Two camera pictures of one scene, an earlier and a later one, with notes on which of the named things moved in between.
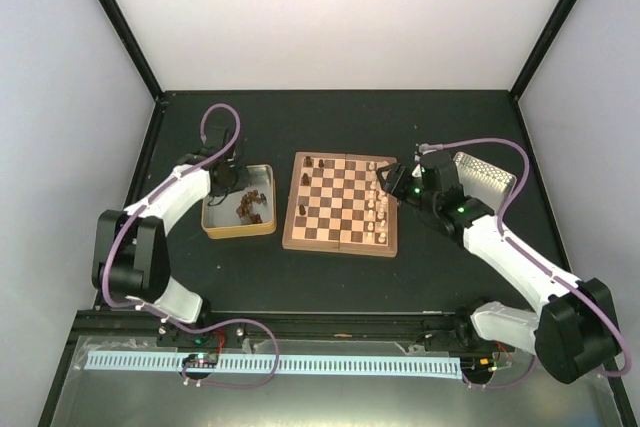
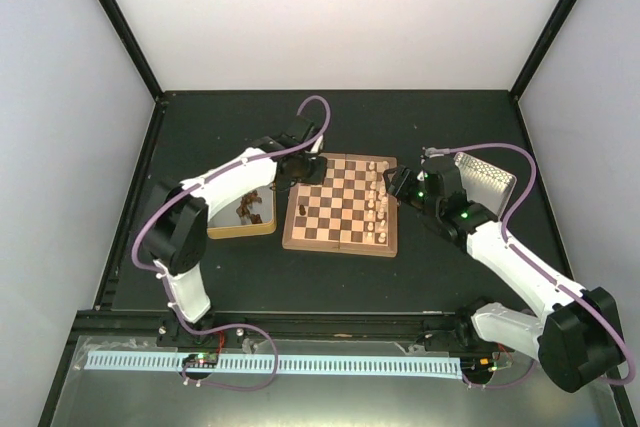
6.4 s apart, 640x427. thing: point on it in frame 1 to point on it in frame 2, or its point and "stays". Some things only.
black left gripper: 244,181 to 318,177
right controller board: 478,364 stays
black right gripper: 395,182 stays
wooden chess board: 337,204 stays
